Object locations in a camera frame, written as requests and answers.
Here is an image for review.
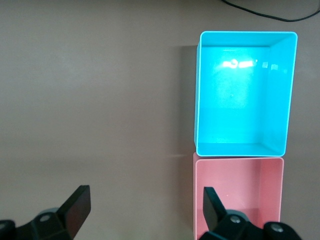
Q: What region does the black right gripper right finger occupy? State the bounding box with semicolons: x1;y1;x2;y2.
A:
198;186;307;240

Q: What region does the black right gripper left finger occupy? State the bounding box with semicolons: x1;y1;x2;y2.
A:
0;184;92;240

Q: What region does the pink plastic bin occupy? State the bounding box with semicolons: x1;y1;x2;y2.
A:
192;152;285;240

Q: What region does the blue plastic bin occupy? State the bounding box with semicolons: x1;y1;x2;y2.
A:
193;30;299;158

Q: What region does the long looped black cable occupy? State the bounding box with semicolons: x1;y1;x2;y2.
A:
221;0;320;23

